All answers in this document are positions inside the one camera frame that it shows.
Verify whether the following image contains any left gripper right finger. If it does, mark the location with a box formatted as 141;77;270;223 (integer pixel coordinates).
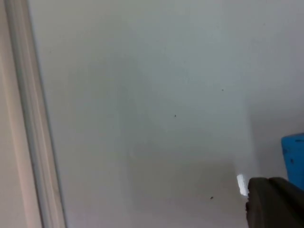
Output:
267;177;304;228

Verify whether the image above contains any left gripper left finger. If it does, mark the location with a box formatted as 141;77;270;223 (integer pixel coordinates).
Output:
245;177;278;228

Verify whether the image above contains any blue cube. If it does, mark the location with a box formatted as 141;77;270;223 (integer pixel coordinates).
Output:
281;133;304;190

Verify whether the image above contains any grey-framed whiteboard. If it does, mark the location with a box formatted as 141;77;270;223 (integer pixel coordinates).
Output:
4;0;304;228

